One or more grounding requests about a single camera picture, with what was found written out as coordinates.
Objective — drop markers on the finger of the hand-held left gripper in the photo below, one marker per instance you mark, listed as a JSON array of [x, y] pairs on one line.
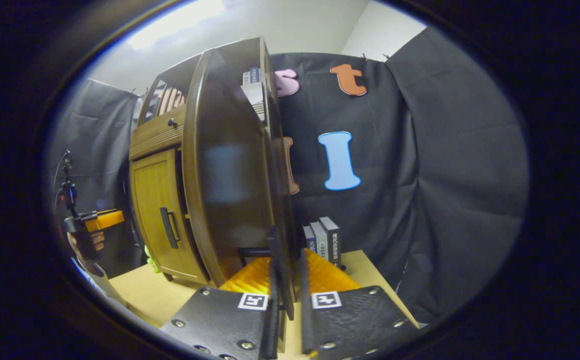
[[107, 220]]

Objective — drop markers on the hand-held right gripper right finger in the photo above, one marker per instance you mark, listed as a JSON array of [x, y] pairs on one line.
[[306, 310]]

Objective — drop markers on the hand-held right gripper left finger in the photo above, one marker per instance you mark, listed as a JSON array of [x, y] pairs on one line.
[[269, 335]]

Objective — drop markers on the wooden shoe cabinet door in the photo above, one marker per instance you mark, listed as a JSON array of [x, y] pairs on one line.
[[152, 200], [224, 175]]

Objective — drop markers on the wooden double-door shoe cabinet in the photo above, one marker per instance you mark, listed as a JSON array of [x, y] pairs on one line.
[[152, 148]]

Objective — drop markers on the green frog toy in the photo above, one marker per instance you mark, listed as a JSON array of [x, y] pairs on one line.
[[150, 260]]

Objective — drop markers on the dark blue standing book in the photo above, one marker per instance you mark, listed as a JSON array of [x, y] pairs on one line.
[[309, 242]]

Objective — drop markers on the black standing book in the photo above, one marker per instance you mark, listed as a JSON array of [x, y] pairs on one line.
[[332, 242]]

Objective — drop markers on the wooden drawer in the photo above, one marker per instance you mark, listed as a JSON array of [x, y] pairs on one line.
[[154, 129]]

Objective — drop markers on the row of pinkish books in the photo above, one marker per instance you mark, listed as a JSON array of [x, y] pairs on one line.
[[169, 100]]

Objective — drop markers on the black backdrop cloth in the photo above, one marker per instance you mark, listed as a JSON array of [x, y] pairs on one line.
[[445, 175]]

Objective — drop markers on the white shelf book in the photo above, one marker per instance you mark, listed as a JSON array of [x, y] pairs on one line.
[[246, 78]]

